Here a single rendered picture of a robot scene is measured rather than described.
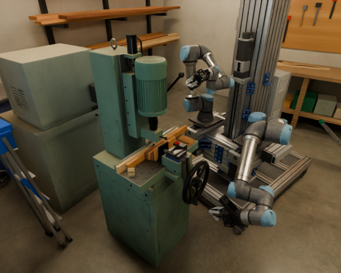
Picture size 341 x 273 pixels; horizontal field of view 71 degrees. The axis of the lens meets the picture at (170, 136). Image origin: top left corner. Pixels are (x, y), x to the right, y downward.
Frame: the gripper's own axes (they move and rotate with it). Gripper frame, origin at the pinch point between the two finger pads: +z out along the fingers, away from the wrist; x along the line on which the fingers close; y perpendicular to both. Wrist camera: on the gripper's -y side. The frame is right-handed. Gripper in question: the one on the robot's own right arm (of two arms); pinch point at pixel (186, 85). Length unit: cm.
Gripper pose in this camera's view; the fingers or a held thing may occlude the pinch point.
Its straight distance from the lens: 154.3
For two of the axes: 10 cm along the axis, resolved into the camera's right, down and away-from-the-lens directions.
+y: 5.2, -4.4, -7.3
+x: 6.0, 8.0, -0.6
